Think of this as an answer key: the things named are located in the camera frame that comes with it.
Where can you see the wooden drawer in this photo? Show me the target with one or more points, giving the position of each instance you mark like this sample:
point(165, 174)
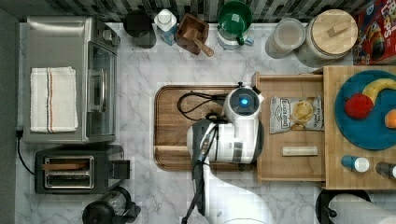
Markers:
point(272, 165)

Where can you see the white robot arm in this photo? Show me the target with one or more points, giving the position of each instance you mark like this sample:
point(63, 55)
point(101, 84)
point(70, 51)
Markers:
point(235, 137)

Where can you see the white stick in drawer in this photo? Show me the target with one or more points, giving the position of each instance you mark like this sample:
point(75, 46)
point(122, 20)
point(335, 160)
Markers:
point(299, 151)

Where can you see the wooden drawer cabinet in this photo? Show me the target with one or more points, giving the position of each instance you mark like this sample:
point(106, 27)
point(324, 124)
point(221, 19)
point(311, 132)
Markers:
point(336, 145)

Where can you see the wooden cutting board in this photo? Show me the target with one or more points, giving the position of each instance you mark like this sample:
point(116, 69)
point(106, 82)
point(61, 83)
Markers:
point(177, 107)

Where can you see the wooden box with pestle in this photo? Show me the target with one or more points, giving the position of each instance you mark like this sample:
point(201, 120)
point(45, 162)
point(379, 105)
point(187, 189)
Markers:
point(192, 34)

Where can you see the chips bag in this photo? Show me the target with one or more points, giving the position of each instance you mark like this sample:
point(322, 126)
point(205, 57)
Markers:
point(296, 114)

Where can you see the white blue milk carton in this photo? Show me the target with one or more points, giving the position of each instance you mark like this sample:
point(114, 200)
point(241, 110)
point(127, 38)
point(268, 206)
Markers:
point(166, 22)

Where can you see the green mug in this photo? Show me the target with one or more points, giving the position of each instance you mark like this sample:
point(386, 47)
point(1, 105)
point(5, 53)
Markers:
point(234, 19)

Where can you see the dark pepper grinder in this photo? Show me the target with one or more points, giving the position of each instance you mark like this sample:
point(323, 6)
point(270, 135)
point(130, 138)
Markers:
point(138, 25)

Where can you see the clear glass jar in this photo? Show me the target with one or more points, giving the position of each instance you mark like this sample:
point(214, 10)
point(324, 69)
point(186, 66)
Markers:
point(288, 35)

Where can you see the black french press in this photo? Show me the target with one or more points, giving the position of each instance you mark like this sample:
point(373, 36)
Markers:
point(114, 207)

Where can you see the stainless steel toaster oven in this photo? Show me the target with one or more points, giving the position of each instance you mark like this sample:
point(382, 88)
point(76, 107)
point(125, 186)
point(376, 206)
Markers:
point(90, 47)

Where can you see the white striped dish towel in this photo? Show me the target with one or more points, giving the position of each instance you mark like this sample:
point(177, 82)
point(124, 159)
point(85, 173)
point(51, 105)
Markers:
point(53, 106)

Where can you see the black two-slot toaster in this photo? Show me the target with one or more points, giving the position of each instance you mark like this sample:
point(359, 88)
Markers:
point(80, 169)

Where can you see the jar with wooden lid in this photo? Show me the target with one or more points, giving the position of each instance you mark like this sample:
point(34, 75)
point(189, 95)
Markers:
point(328, 37)

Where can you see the red apple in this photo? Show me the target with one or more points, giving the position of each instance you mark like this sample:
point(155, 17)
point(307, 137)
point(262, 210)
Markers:
point(358, 106)

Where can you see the paper towel roll holder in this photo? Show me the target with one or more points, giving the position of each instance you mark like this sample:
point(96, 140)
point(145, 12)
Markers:
point(350, 207)

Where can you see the blue white shaker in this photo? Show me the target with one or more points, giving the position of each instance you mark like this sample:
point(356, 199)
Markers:
point(354, 163)

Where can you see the blue plate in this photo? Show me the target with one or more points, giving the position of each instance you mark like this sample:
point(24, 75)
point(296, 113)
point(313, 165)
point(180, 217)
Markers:
point(370, 133)

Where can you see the yellow banana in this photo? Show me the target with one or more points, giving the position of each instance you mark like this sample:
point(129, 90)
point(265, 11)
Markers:
point(375, 87)

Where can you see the red cereal box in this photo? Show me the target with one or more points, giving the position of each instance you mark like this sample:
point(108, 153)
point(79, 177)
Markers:
point(377, 34)

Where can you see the orange fruit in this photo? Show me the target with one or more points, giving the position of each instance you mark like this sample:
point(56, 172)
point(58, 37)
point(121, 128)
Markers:
point(390, 119)

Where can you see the dark shaker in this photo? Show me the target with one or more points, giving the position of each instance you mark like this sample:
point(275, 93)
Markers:
point(386, 169)

